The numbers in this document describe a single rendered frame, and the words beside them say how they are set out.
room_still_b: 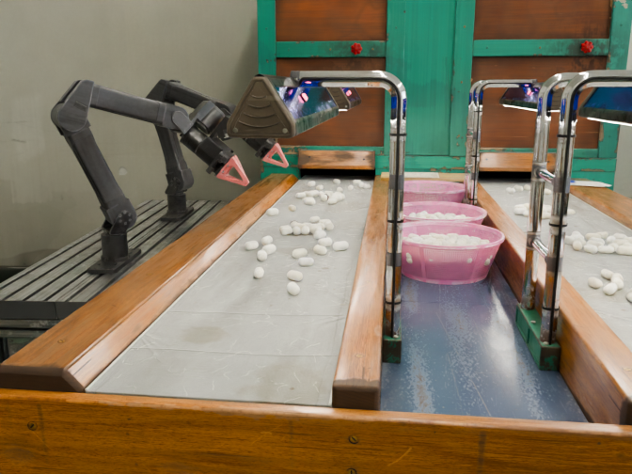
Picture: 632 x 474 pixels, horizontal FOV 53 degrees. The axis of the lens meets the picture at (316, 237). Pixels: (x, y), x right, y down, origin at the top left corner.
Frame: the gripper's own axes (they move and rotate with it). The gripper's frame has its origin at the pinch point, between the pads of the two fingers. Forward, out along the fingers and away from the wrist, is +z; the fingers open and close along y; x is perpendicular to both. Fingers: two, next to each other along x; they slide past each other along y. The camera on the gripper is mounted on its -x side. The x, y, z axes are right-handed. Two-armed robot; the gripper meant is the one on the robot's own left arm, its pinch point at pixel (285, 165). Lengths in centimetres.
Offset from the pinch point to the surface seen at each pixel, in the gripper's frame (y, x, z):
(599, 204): -7, -55, 79
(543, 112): -91, -53, 32
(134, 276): -96, 14, -3
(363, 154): 42.6, -14.4, 18.3
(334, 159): 42.0, -5.7, 11.0
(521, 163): 42, -51, 65
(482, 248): -66, -28, 47
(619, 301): -92, -39, 64
